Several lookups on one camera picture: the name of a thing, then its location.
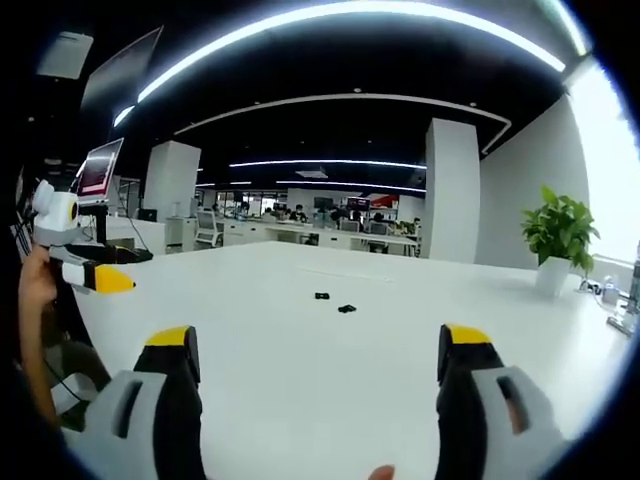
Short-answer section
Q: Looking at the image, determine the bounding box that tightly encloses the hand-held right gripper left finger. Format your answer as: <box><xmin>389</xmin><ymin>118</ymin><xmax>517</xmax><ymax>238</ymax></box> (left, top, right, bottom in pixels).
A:
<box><xmin>62</xmin><ymin>324</ymin><xmax>206</xmax><ymax>480</ymax></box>

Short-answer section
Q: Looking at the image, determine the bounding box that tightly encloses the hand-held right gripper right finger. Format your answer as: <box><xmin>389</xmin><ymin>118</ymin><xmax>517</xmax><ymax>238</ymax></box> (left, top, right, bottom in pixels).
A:
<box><xmin>434</xmin><ymin>323</ymin><xmax>576</xmax><ymax>480</ymax></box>

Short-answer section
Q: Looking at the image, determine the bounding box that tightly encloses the person's left hand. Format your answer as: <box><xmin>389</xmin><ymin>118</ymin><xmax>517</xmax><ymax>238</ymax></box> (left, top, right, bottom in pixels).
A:
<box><xmin>18</xmin><ymin>248</ymin><xmax>62</xmax><ymax>317</ymax></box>

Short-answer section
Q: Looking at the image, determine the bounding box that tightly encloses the grey worn device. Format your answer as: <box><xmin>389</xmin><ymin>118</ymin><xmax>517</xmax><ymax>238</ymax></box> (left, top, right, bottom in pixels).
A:
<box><xmin>48</xmin><ymin>370</ymin><xmax>110</xmax><ymax>417</ymax></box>

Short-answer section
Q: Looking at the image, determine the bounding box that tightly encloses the computer monitor on stand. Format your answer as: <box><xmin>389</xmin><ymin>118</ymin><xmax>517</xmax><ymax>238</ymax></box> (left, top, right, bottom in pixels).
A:
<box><xmin>73</xmin><ymin>137</ymin><xmax>126</xmax><ymax>246</ymax></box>

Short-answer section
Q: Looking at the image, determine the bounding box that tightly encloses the white office chair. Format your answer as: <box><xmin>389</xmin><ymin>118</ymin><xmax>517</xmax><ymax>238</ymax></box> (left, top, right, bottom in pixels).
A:
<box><xmin>193</xmin><ymin>209</ymin><xmax>227</xmax><ymax>250</ymax></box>

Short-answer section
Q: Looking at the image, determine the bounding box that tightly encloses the large dark hanging screen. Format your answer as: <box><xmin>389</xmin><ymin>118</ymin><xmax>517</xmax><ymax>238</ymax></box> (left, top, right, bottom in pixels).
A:
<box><xmin>79</xmin><ymin>24</ymin><xmax>166</xmax><ymax>127</ymax></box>

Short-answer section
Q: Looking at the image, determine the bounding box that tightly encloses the grey ceiling panel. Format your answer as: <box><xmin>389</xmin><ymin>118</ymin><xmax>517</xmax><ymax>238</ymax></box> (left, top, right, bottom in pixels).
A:
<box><xmin>36</xmin><ymin>31</ymin><xmax>96</xmax><ymax>80</ymax></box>

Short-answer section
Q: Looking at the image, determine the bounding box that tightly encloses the clear bottle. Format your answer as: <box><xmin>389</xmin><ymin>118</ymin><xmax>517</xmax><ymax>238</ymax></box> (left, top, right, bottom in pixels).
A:
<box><xmin>601</xmin><ymin>274</ymin><xmax>622</xmax><ymax>305</ymax></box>

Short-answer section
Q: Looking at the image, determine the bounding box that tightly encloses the row of white desks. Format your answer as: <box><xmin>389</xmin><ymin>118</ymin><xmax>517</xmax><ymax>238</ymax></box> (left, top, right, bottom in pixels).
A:
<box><xmin>219</xmin><ymin>219</ymin><xmax>422</xmax><ymax>257</ymax></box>

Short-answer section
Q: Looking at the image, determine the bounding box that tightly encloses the potted green plant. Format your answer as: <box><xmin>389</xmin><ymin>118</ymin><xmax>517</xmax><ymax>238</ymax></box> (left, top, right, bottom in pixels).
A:
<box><xmin>519</xmin><ymin>185</ymin><xmax>601</xmax><ymax>301</ymax></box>

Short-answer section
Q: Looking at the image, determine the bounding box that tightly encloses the long curved ceiling light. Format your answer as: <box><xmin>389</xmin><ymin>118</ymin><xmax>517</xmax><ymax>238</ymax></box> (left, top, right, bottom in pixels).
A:
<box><xmin>113</xmin><ymin>0</ymin><xmax>567</xmax><ymax>127</ymax></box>

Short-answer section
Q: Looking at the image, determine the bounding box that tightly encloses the black cable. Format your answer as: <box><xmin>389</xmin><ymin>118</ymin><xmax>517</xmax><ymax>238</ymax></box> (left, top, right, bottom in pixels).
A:
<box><xmin>42</xmin><ymin>357</ymin><xmax>91</xmax><ymax>404</ymax></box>

